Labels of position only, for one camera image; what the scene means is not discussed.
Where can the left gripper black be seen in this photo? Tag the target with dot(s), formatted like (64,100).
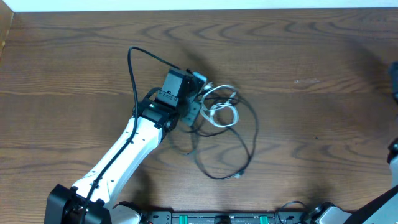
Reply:
(193,112)

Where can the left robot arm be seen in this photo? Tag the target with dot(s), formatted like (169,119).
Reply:
(92,199)

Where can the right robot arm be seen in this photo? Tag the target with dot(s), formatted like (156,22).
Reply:
(383,209)

